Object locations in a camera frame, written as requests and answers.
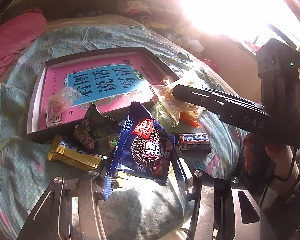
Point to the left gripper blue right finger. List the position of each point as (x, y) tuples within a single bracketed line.
[(182, 173)]

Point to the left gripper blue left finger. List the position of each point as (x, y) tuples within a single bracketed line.
[(109, 179)]

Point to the Snickers chocolate bar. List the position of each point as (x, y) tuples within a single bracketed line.
[(194, 142)]

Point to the dark green bean snack packet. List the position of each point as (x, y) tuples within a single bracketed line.
[(94, 127)]

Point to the blue Oreo cookie packet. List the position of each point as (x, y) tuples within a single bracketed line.
[(144, 147)]

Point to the yellow wafer snack packet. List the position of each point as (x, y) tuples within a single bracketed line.
[(69, 154)]

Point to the clear bag orange snacks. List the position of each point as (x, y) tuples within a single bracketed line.
[(170, 109)]

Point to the clear round pastry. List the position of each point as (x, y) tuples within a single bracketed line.
[(61, 101)]

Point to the right hand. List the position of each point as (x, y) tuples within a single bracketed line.
[(282, 157)]

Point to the red plastic bag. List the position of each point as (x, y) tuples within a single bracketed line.
[(211, 65)]

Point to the teal cartoon print blanket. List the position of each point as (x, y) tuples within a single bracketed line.
[(25, 171)]

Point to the pink and blue book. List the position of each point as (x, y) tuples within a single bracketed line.
[(110, 81)]

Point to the black shallow cardboard box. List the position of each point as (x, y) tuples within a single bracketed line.
[(41, 136)]

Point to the pile of folded clothes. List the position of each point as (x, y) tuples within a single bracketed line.
[(167, 23)]

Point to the pink quilt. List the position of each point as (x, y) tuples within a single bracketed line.
[(18, 33)]

